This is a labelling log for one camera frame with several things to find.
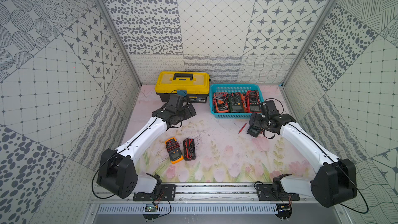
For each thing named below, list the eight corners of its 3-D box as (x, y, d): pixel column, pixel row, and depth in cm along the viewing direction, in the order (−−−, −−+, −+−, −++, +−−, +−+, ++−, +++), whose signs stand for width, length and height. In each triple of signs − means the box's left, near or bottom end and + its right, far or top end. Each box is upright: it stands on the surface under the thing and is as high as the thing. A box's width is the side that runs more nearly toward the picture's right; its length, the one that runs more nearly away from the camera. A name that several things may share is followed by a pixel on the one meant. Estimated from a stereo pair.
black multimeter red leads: (184, 161, 86) (183, 158, 82) (183, 142, 93) (183, 138, 89) (196, 160, 86) (195, 157, 83) (194, 141, 94) (194, 137, 90)
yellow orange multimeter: (171, 165, 84) (170, 162, 81) (165, 143, 92) (164, 140, 89) (184, 159, 86) (183, 157, 83) (177, 138, 94) (176, 135, 91)
